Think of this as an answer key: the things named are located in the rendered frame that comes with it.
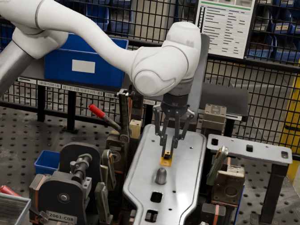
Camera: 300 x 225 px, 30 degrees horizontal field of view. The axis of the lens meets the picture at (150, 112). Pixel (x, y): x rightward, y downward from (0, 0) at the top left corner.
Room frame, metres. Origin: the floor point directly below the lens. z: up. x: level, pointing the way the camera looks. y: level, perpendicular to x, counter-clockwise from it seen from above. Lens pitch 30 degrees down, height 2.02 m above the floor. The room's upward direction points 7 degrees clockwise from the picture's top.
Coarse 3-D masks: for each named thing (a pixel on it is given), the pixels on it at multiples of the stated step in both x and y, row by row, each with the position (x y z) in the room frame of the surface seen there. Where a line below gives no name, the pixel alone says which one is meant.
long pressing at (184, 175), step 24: (144, 144) 1.57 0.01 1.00; (168, 144) 1.58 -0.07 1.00; (192, 144) 1.60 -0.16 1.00; (144, 168) 1.43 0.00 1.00; (168, 168) 1.45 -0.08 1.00; (192, 168) 1.46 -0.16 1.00; (144, 192) 1.31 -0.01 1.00; (168, 192) 1.32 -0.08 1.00; (192, 192) 1.34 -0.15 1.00; (144, 216) 1.20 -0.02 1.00; (168, 216) 1.22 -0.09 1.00
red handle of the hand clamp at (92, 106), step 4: (92, 104) 1.53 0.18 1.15; (88, 108) 1.53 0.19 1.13; (92, 108) 1.52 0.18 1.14; (96, 108) 1.52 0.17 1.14; (96, 112) 1.52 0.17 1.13; (100, 112) 1.52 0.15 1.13; (100, 116) 1.51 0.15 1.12; (104, 116) 1.52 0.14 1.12; (104, 120) 1.52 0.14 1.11; (108, 120) 1.51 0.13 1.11; (108, 124) 1.51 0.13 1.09; (112, 124) 1.51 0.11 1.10; (116, 124) 1.52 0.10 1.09; (116, 128) 1.51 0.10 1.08; (120, 128) 1.51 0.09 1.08; (120, 132) 1.51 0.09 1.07
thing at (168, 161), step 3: (165, 150) 1.54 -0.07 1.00; (165, 153) 1.52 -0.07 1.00; (165, 156) 1.49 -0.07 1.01; (168, 156) 1.49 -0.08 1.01; (162, 159) 1.49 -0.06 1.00; (165, 159) 1.49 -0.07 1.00; (168, 159) 1.49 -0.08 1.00; (171, 159) 1.49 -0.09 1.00; (159, 162) 1.47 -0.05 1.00; (162, 162) 1.47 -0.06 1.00; (165, 162) 1.47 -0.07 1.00; (168, 162) 1.47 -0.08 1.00; (171, 162) 1.48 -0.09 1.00; (162, 165) 1.46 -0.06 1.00; (165, 165) 1.46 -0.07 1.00; (168, 165) 1.46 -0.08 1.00
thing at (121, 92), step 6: (120, 90) 1.52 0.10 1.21; (126, 90) 1.53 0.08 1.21; (114, 96) 1.52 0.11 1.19; (120, 96) 1.50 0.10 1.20; (126, 96) 1.51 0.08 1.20; (132, 96) 1.50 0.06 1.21; (120, 102) 1.50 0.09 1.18; (126, 102) 1.53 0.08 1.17; (120, 108) 1.50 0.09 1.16; (126, 108) 1.50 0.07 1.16; (120, 114) 1.50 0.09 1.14; (126, 114) 1.50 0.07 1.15; (120, 120) 1.50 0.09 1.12; (126, 120) 1.50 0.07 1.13; (126, 126) 1.50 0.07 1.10; (126, 132) 1.50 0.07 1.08
